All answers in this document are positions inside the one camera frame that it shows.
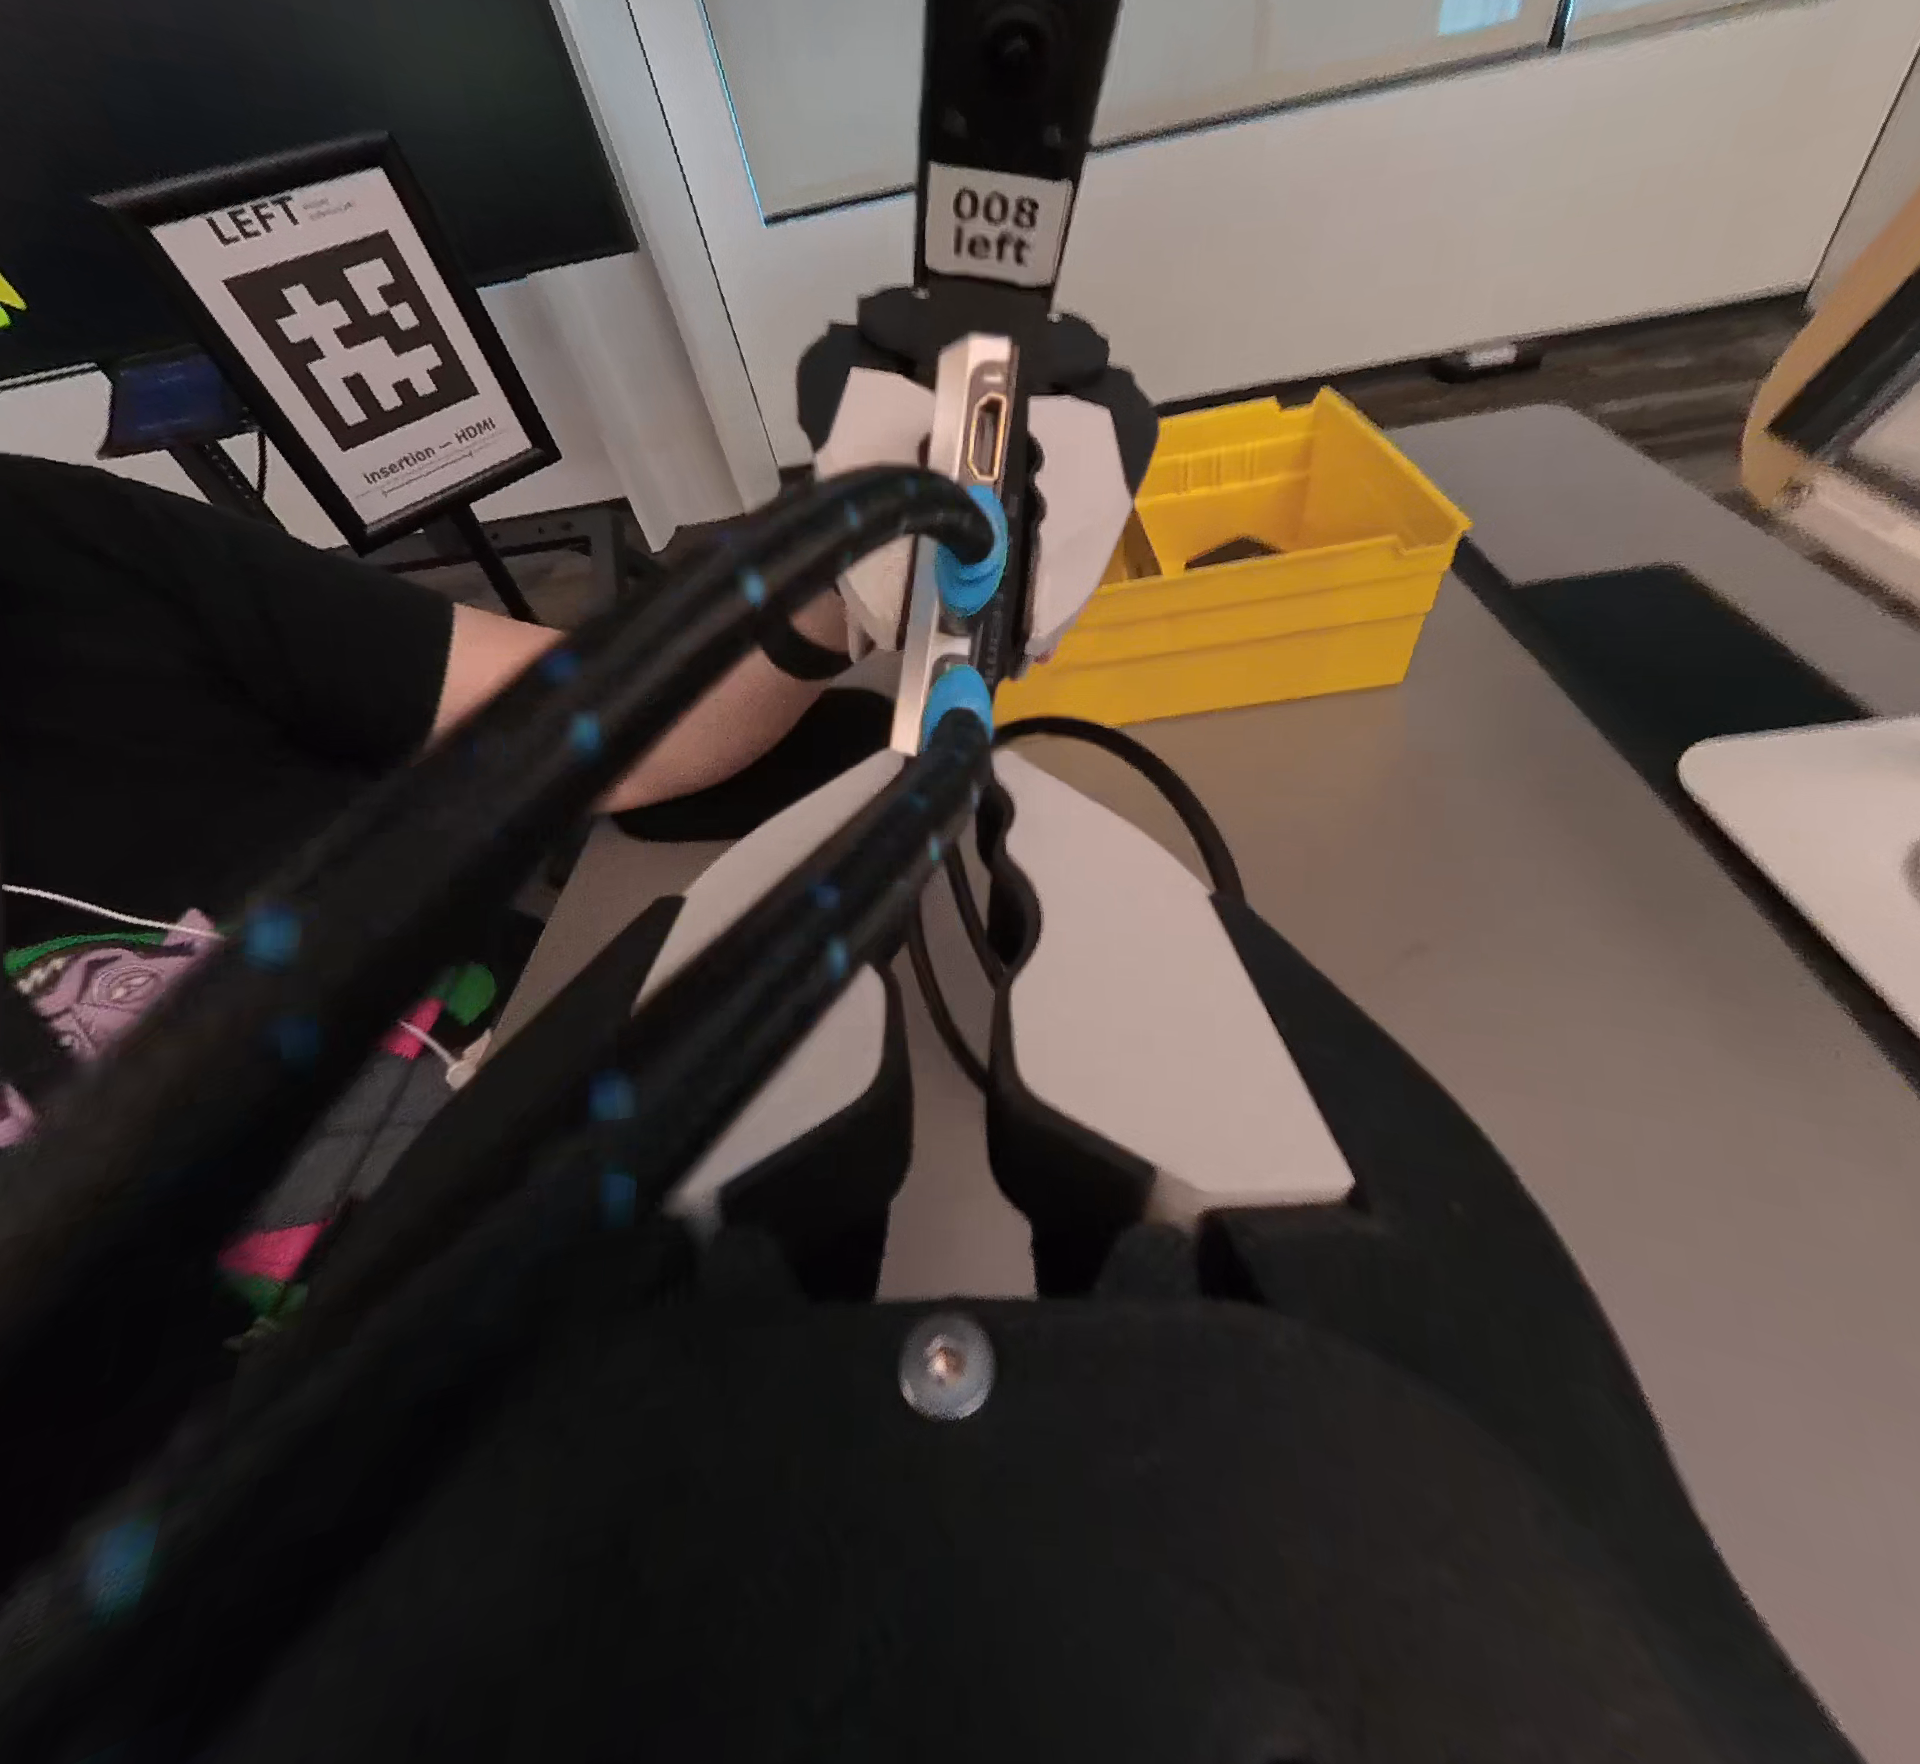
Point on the black framed marker sign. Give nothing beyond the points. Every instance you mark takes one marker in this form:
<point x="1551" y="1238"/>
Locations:
<point x="345" y="339"/>

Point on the silver hdmi switch hub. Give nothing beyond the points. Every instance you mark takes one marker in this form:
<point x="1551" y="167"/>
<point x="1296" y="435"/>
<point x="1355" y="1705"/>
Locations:
<point x="948" y="415"/>

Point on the yellow plastic bin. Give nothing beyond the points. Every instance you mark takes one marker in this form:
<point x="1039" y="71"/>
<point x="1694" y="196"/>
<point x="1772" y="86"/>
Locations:
<point x="1274" y="654"/>

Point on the black wristband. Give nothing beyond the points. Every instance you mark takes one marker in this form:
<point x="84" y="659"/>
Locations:
<point x="780" y="663"/>

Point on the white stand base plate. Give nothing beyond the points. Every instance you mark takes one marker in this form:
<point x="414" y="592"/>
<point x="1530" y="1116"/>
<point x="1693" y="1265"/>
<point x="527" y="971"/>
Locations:
<point x="1829" y="819"/>

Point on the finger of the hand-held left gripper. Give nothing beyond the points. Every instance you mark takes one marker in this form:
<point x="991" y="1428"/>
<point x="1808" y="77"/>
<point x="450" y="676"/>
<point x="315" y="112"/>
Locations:
<point x="877" y="431"/>
<point x="1087" y="488"/>

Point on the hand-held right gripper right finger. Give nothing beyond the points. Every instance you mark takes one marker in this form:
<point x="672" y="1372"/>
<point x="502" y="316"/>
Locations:
<point x="1169" y="1046"/>

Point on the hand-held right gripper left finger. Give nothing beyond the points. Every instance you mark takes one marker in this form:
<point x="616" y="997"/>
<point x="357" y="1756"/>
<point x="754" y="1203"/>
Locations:
<point x="780" y="1090"/>

